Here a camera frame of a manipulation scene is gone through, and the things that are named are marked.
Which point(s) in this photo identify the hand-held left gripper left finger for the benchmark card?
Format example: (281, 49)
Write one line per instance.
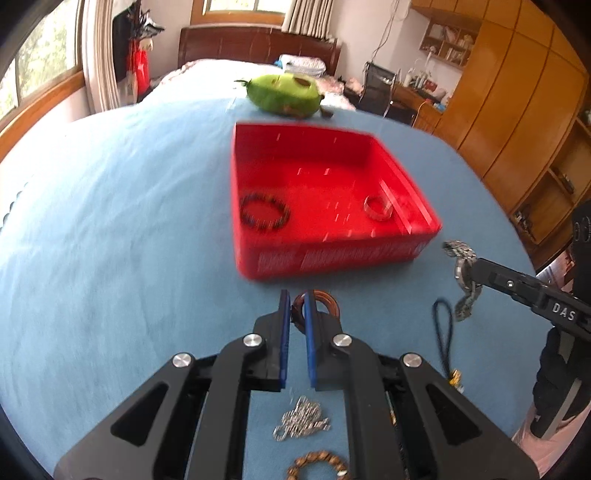
(284, 341)

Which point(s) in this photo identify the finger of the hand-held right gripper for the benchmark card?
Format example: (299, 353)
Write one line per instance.
(503, 277)

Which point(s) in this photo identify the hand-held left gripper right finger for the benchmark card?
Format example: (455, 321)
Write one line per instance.
(310, 341)

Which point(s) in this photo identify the silver metal watch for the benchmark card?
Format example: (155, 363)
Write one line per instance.
(461, 270)

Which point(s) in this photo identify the silver bangle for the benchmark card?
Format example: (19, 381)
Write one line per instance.
(369, 210)

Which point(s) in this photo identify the red plastic box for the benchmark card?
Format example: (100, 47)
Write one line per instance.
(323, 184)

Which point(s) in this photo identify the person's right hand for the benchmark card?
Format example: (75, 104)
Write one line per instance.
(558, 369)

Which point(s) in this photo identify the wooden desk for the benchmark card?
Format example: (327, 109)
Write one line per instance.
(427, 115)

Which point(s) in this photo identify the wooden wardrobe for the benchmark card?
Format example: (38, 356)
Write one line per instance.
(517, 92)

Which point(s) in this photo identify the blue blanket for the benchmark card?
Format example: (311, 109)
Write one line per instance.
(115, 230)

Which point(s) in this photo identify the black office chair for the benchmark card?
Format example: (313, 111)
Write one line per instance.
(378, 87)

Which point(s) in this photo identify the green avocado plush toy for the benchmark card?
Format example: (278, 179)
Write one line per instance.
(281, 94)

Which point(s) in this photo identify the folded towels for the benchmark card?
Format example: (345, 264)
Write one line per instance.
(302, 64)

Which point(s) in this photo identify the floral bedding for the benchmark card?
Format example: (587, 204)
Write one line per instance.
(198, 69)

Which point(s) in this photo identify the dark wooden headboard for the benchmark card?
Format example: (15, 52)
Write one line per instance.
(240, 44)

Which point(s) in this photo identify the red bag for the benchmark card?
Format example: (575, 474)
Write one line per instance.
(140, 64)

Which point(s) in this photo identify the striped curtain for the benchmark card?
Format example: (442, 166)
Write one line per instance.
(309, 18)

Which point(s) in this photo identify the small window behind bed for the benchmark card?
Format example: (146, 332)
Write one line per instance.
(244, 9)

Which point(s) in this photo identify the white curtain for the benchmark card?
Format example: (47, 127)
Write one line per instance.
(101, 55)

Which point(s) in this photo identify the black hanging bag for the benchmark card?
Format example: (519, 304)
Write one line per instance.
(122, 41)

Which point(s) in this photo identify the wooden wall shelf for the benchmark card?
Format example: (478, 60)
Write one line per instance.
(448, 44)

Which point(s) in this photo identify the large wooden frame window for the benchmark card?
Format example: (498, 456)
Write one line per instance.
(41, 50)

